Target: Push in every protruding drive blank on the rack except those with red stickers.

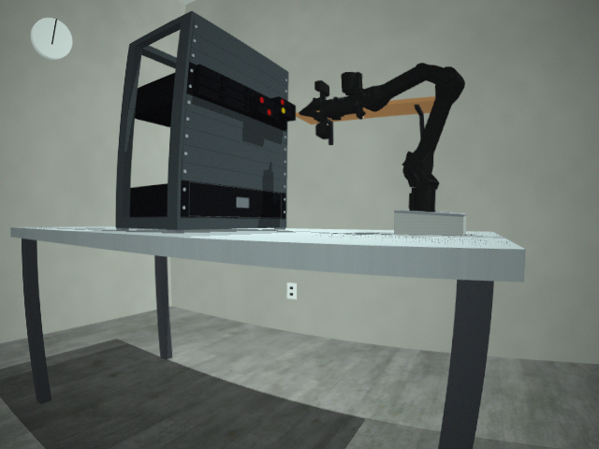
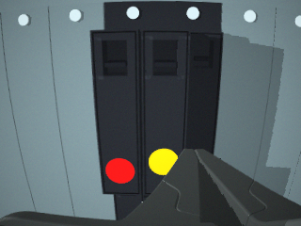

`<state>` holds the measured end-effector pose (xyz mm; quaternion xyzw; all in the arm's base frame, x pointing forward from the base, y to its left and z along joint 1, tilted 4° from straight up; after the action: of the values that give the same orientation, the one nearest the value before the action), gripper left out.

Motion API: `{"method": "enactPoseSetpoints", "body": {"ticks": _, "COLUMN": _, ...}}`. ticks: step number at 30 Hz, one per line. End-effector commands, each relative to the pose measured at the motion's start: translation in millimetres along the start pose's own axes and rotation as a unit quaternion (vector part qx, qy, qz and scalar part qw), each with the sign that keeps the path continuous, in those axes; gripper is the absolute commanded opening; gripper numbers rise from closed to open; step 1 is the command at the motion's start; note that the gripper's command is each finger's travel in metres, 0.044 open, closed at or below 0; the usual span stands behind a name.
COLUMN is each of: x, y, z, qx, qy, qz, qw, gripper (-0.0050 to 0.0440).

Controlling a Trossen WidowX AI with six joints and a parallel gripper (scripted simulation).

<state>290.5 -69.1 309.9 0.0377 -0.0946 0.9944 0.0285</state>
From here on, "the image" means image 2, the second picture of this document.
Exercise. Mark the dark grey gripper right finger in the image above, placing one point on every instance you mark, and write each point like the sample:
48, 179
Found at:
231, 198

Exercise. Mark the dark grey server rack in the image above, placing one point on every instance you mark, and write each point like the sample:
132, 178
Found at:
49, 158

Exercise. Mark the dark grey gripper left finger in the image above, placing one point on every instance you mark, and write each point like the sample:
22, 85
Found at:
176, 201

